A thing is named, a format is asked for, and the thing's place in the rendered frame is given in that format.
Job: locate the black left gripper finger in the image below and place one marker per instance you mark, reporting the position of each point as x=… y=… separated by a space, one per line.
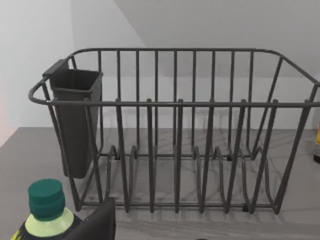
x=100 y=225

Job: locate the green bottle with green cap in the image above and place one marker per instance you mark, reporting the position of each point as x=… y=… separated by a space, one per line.
x=46 y=200

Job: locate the dark grey cutlery holder cup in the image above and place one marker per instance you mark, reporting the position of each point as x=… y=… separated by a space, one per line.
x=72 y=117

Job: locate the yellow and black bottle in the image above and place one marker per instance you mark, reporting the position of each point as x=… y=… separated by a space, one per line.
x=317 y=147

